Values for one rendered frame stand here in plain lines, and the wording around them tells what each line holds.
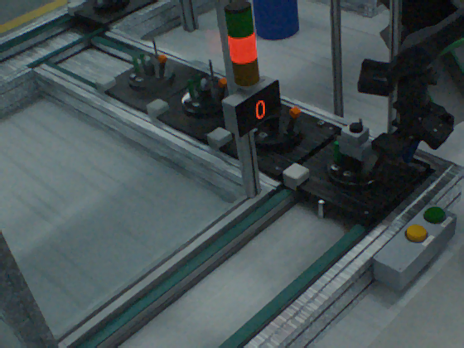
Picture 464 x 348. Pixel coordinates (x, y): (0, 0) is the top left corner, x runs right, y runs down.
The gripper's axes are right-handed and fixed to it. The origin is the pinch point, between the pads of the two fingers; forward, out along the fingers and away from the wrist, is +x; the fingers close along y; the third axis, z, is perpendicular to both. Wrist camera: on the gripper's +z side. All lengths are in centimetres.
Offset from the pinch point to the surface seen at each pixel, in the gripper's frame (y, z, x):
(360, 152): -2.4, -10.4, 4.1
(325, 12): 80, -89, 25
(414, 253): -12.8, 11.3, 12.7
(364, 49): 64, -59, 24
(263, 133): -5.6, -37.2, 9.1
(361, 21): 80, -73, 24
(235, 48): -21.7, -24.5, -24.8
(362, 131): 0.0, -11.8, 0.6
